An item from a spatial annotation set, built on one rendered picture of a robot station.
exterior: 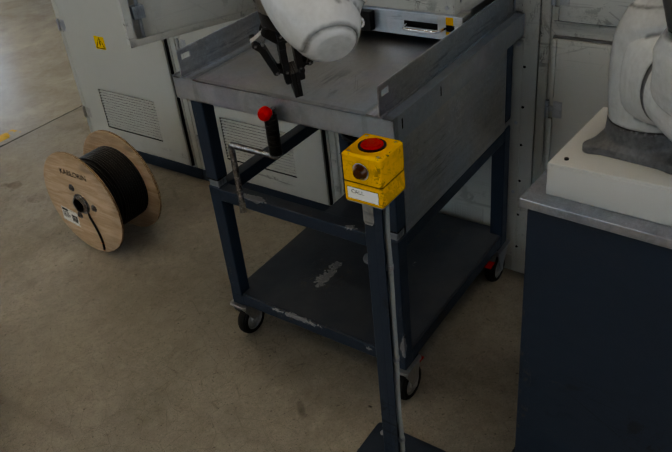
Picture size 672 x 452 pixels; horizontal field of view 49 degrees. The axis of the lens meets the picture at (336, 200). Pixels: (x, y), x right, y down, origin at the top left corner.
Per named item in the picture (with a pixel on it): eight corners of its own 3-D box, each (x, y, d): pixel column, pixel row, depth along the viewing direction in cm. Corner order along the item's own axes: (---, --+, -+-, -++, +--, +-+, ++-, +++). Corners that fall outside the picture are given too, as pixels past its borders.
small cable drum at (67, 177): (174, 235, 272) (150, 139, 251) (130, 267, 258) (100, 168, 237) (104, 209, 293) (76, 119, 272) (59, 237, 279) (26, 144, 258)
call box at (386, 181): (383, 211, 127) (379, 159, 121) (344, 200, 131) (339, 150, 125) (406, 189, 132) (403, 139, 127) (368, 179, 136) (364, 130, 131)
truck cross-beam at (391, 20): (462, 42, 173) (462, 17, 170) (282, 18, 201) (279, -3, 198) (471, 35, 176) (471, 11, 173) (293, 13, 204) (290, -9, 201)
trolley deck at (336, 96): (395, 146, 148) (393, 119, 145) (176, 97, 180) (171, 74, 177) (524, 35, 194) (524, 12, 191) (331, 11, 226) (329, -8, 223)
